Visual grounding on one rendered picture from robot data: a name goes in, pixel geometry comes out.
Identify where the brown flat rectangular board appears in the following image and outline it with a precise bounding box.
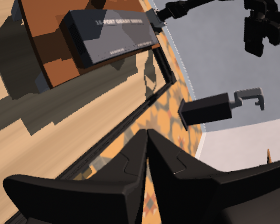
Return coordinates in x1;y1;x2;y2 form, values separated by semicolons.
11;0;160;93

